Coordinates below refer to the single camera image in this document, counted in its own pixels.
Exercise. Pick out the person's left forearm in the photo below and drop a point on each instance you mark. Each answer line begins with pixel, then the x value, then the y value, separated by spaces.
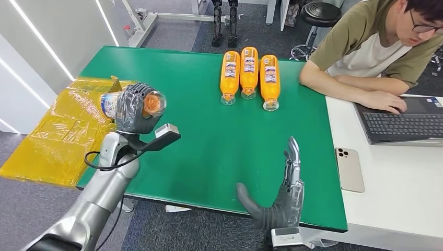
pixel 373 85

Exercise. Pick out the dark grey laptop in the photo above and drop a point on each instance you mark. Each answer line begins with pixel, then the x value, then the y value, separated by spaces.
pixel 401 126

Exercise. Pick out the person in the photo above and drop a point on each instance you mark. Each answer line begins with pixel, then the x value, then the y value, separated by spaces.
pixel 363 45

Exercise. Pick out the chrome chair base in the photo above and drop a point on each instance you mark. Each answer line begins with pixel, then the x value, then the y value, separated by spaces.
pixel 437 63

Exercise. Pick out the person's right forearm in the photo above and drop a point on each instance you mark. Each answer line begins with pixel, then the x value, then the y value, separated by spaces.
pixel 328 87

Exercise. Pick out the black-rimmed glasses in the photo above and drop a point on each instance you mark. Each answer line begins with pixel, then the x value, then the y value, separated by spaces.
pixel 419 27

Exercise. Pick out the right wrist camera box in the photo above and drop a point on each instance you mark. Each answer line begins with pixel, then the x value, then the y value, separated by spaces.
pixel 285 237

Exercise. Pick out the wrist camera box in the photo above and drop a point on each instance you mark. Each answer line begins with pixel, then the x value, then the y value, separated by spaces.
pixel 285 237
pixel 168 133

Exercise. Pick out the black round stool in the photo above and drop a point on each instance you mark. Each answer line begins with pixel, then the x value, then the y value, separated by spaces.
pixel 320 14

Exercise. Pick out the yellow plastic-wrapped cardboard box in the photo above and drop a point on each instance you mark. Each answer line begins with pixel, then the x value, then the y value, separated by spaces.
pixel 59 138

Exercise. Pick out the white table base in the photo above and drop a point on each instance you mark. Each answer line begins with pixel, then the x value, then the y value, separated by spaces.
pixel 322 240

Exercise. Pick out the green table mat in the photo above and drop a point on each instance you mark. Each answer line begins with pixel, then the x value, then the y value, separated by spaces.
pixel 207 145

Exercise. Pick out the black robot leg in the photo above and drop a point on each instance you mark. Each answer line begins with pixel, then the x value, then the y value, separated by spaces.
pixel 233 24
pixel 217 24

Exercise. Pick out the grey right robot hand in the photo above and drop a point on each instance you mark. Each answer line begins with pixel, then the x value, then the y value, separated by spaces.
pixel 283 211

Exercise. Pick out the person's right hand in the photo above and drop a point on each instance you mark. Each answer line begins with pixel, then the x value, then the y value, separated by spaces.
pixel 383 101

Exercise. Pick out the beige smartphone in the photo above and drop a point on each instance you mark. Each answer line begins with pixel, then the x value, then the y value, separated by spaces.
pixel 349 169

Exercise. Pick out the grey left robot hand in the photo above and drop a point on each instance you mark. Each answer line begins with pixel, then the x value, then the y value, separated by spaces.
pixel 133 114

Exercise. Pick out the white metal frame stand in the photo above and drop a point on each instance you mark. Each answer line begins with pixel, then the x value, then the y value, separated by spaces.
pixel 144 25

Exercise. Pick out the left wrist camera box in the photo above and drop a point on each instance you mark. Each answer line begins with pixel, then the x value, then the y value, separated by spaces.
pixel 168 133

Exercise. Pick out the orange juice bottle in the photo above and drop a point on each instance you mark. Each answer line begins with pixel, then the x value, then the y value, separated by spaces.
pixel 230 76
pixel 155 104
pixel 249 72
pixel 270 80

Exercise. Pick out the grey bag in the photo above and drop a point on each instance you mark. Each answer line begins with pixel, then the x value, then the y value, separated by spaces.
pixel 291 15

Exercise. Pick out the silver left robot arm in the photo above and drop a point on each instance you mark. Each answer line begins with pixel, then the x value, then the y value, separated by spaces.
pixel 100 194

